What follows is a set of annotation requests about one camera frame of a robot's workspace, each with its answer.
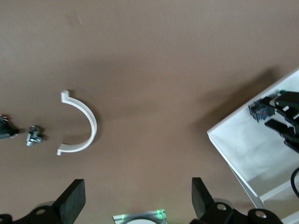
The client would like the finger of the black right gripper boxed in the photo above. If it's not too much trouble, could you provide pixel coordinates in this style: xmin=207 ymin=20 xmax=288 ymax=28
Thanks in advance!
xmin=264 ymin=119 xmax=299 ymax=154
xmin=263 ymin=91 xmax=299 ymax=119

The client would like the small black switch part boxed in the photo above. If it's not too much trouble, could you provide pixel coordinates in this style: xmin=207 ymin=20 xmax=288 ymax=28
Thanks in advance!
xmin=0 ymin=113 xmax=20 ymax=140

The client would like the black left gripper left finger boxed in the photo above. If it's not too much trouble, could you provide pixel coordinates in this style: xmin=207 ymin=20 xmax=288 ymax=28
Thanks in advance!
xmin=28 ymin=179 xmax=86 ymax=224

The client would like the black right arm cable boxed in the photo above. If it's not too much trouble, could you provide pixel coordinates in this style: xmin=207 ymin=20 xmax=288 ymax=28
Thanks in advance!
xmin=290 ymin=167 xmax=299 ymax=199

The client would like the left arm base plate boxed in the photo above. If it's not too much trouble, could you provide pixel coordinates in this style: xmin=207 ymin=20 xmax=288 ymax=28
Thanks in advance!
xmin=112 ymin=209 xmax=168 ymax=224

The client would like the small silver metal part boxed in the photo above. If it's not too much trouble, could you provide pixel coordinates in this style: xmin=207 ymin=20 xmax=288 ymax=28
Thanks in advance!
xmin=25 ymin=125 xmax=46 ymax=147

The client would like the green push button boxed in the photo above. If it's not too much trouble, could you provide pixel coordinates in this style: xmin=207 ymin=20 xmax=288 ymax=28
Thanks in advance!
xmin=248 ymin=90 xmax=288 ymax=123

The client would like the white half ring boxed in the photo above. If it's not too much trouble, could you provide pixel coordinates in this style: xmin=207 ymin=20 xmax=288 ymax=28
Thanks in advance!
xmin=56 ymin=89 xmax=97 ymax=156

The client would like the white drawer cabinet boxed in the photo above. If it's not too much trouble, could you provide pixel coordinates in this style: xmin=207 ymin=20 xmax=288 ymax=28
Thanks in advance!
xmin=230 ymin=163 xmax=299 ymax=224

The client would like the white cabinet drawer with handle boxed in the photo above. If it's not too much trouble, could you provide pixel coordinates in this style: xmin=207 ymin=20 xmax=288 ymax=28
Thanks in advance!
xmin=206 ymin=67 xmax=299 ymax=203

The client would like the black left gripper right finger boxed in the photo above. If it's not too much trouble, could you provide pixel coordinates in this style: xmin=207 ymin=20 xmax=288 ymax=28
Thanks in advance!
xmin=190 ymin=177 xmax=237 ymax=224

